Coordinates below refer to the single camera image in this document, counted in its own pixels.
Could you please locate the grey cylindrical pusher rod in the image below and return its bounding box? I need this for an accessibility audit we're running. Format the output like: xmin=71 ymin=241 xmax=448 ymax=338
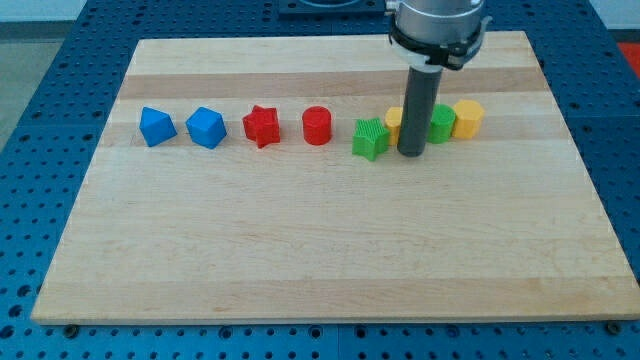
xmin=397 ymin=68 xmax=442 ymax=157

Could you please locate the green star block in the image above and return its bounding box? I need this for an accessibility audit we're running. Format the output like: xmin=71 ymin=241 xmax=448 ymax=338
xmin=352 ymin=118 xmax=390 ymax=161

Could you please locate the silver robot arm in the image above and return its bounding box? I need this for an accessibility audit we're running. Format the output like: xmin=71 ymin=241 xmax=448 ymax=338
xmin=386 ymin=0 xmax=492 ymax=157

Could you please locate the red star block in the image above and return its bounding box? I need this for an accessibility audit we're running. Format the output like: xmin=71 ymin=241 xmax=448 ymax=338
xmin=242 ymin=105 xmax=280 ymax=148

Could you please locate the green cylinder block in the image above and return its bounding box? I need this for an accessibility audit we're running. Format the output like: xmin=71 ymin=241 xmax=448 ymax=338
xmin=427 ymin=104 xmax=456 ymax=144

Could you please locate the yellow block behind rod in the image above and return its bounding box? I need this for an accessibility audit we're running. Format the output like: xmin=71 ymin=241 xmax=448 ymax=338
xmin=384 ymin=107 xmax=403 ymax=146

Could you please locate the yellow hexagon block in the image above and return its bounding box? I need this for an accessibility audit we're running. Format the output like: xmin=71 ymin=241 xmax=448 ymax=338
xmin=452 ymin=99 xmax=485 ymax=139

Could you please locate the red cylinder block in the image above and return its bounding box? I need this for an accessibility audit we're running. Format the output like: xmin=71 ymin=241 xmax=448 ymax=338
xmin=302 ymin=106 xmax=332 ymax=146

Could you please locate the wooden board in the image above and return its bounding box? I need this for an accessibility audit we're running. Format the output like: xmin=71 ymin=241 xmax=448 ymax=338
xmin=32 ymin=31 xmax=639 ymax=325

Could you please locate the blue cube block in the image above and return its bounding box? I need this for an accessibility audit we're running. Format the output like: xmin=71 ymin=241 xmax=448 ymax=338
xmin=186 ymin=107 xmax=227 ymax=149

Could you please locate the blue triangle block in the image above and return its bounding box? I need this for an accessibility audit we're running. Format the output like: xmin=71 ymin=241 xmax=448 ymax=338
xmin=139 ymin=107 xmax=177 ymax=147

